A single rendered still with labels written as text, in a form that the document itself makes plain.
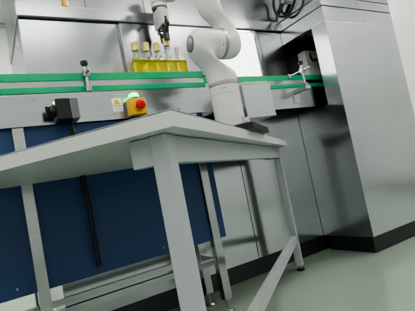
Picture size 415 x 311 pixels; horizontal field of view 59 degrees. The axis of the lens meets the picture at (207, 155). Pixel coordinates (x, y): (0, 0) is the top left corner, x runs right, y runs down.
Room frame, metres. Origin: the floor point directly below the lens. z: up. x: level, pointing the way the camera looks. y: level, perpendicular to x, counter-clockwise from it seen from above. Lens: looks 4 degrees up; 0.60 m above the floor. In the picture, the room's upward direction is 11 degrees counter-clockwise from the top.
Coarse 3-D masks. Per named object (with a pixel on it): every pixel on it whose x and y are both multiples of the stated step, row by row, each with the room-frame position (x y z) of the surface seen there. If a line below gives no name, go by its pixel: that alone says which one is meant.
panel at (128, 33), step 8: (120, 24) 1.86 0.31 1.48; (128, 24) 1.88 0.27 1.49; (136, 24) 1.91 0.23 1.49; (120, 32) 1.86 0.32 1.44; (128, 32) 1.88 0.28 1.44; (136, 32) 1.90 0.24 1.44; (144, 32) 1.93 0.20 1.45; (152, 32) 1.95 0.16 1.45; (176, 32) 2.03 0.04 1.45; (184, 32) 2.05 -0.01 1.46; (240, 32) 2.27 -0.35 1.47; (248, 32) 2.30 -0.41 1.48; (120, 40) 1.88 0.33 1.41; (128, 40) 1.88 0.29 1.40; (136, 40) 1.90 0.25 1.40; (144, 40) 1.92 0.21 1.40; (152, 40) 1.95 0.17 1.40; (160, 40) 1.97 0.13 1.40; (176, 40) 2.02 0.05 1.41; (184, 40) 2.05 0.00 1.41; (128, 48) 1.87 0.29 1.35; (152, 48) 1.94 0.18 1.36; (160, 48) 1.97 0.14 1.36; (184, 48) 2.04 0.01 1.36; (256, 48) 2.32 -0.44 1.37; (128, 56) 1.87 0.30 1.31; (144, 56) 1.91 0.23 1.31; (184, 56) 2.04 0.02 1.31; (128, 64) 1.86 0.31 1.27; (192, 64) 2.06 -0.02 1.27
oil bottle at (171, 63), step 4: (168, 56) 1.82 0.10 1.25; (172, 56) 1.84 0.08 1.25; (168, 60) 1.82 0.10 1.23; (172, 60) 1.83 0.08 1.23; (176, 60) 1.84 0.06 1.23; (168, 64) 1.82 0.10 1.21; (172, 64) 1.83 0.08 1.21; (176, 64) 1.84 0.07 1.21; (168, 68) 1.82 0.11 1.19; (172, 68) 1.82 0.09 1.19; (176, 68) 1.83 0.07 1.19
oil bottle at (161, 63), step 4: (156, 56) 1.80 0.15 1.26; (160, 56) 1.80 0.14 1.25; (156, 60) 1.79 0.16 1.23; (160, 60) 1.79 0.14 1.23; (164, 60) 1.81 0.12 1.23; (156, 64) 1.79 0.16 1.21; (160, 64) 1.79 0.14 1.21; (164, 64) 1.80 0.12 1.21; (160, 68) 1.79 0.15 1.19; (164, 68) 1.80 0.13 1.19
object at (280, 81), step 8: (240, 80) 2.02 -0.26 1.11; (248, 80) 2.05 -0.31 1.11; (256, 80) 2.08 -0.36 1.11; (264, 80) 2.11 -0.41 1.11; (272, 80) 2.14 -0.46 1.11; (280, 80) 2.18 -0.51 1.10; (288, 80) 2.21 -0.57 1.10; (296, 80) 2.25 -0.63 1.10; (312, 80) 2.32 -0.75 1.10; (320, 80) 2.36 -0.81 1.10; (272, 88) 2.13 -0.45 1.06; (280, 88) 2.17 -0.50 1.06
